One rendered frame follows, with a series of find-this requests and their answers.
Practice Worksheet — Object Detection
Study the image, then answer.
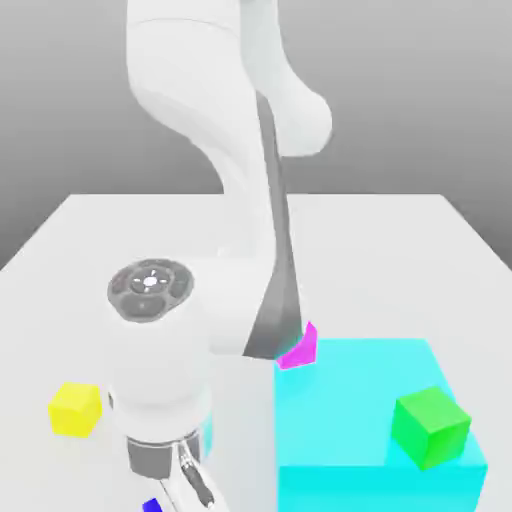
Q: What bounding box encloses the small magenta cube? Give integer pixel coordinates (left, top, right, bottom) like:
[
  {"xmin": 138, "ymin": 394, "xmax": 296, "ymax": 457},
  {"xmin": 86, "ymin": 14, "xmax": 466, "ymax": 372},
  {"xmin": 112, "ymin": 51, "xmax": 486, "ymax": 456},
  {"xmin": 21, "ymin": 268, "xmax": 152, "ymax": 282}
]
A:
[{"xmin": 275, "ymin": 320, "xmax": 319, "ymax": 371}]

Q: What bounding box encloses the small yellow cube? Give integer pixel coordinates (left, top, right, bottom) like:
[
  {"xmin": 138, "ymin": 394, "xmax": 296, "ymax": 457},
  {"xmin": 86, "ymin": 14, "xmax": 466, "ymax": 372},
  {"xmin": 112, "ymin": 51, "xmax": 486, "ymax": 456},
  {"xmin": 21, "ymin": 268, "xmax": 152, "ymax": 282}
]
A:
[{"xmin": 47, "ymin": 381, "xmax": 104, "ymax": 439}]

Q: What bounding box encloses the small green cube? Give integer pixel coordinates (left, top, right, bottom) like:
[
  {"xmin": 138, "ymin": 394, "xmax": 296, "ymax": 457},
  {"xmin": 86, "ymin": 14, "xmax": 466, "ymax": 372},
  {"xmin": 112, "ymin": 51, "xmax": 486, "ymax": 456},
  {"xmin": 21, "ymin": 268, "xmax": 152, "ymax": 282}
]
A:
[{"xmin": 390, "ymin": 385, "xmax": 473, "ymax": 472}]

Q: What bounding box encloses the large cyan box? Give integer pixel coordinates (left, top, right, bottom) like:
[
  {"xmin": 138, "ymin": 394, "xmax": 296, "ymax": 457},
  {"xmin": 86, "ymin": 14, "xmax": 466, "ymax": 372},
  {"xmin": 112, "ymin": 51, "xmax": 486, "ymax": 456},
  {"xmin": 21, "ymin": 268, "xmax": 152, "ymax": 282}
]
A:
[{"xmin": 273, "ymin": 337, "xmax": 490, "ymax": 512}]

